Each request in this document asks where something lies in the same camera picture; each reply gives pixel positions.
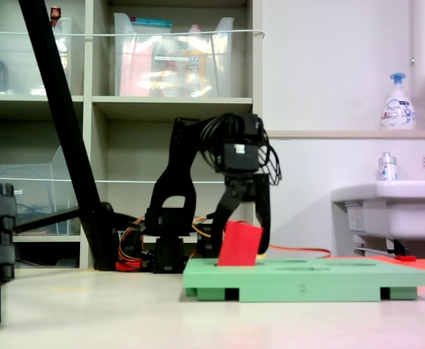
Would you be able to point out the red square block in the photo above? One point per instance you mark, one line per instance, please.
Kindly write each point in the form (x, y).
(239, 243)

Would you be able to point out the green shape sorting board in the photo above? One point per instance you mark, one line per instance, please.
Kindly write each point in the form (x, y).
(307, 278)

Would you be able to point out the beige shelf unit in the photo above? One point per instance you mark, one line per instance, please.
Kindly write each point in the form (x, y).
(172, 105)

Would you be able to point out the clear bin with packages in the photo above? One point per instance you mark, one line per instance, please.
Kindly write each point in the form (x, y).
(169, 62)

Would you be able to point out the small clear sanitizer bottle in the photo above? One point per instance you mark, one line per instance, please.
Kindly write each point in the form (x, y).
(388, 169)

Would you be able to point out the white sink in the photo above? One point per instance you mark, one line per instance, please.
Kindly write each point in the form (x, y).
(398, 211)

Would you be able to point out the small red flat piece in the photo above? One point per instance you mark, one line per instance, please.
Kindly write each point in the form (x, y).
(406, 258)

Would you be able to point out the white foam soap bottle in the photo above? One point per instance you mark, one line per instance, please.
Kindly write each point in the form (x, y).
(398, 112)

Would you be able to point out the thin black tripod leg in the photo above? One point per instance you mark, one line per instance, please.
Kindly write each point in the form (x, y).
(48, 219)

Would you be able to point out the empty clear plastic bin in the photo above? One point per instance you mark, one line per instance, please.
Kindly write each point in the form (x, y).
(34, 189)

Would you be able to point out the clear bin with dark bottle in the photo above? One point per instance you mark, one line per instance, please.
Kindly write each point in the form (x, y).
(23, 72)

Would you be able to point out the red capped bottle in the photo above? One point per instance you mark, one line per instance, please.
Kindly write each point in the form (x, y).
(55, 16)

